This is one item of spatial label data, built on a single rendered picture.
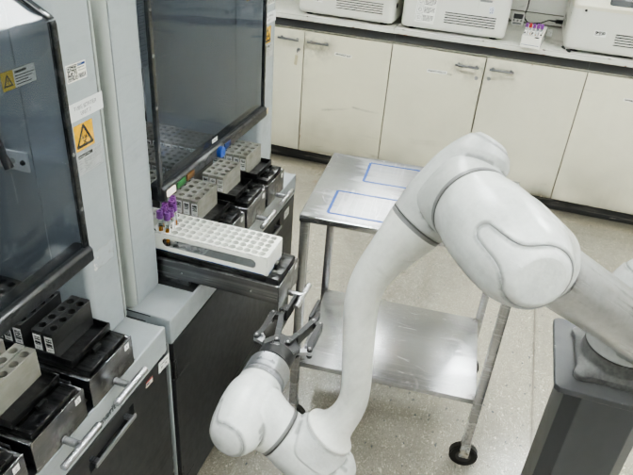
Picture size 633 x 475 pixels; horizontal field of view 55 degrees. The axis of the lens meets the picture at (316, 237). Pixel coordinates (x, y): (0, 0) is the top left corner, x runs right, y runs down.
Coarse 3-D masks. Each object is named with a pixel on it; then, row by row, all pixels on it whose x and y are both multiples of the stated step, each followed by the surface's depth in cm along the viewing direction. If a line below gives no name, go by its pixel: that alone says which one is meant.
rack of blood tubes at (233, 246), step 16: (192, 224) 150; (208, 224) 150; (224, 224) 149; (160, 240) 145; (176, 240) 144; (192, 240) 142; (208, 240) 143; (224, 240) 143; (240, 240) 143; (256, 240) 144; (272, 240) 144; (192, 256) 144; (208, 256) 143; (224, 256) 147; (240, 256) 148; (256, 256) 138; (272, 256) 141; (256, 272) 141
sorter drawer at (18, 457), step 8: (0, 448) 97; (0, 456) 94; (8, 456) 94; (16, 456) 96; (0, 464) 93; (8, 464) 94; (16, 464) 95; (24, 464) 97; (0, 472) 93; (8, 472) 94; (16, 472) 96; (24, 472) 98
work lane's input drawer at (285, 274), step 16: (160, 256) 146; (176, 256) 145; (288, 256) 148; (160, 272) 148; (176, 272) 146; (192, 272) 145; (208, 272) 143; (224, 272) 142; (240, 272) 141; (272, 272) 141; (288, 272) 144; (224, 288) 144; (240, 288) 142; (256, 288) 141; (272, 288) 139; (288, 288) 147; (304, 288) 148
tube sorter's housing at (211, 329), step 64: (128, 0) 112; (128, 64) 116; (128, 128) 121; (256, 128) 189; (128, 192) 126; (128, 256) 132; (192, 320) 149; (256, 320) 200; (192, 384) 158; (192, 448) 168
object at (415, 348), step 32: (352, 160) 198; (384, 160) 200; (320, 192) 177; (352, 192) 178; (384, 192) 180; (320, 224) 165; (352, 224) 163; (320, 320) 212; (384, 320) 215; (416, 320) 216; (448, 320) 217; (480, 320) 219; (320, 352) 198; (384, 352) 201; (416, 352) 202; (448, 352) 203; (384, 384) 190; (416, 384) 189; (448, 384) 190; (480, 384) 179
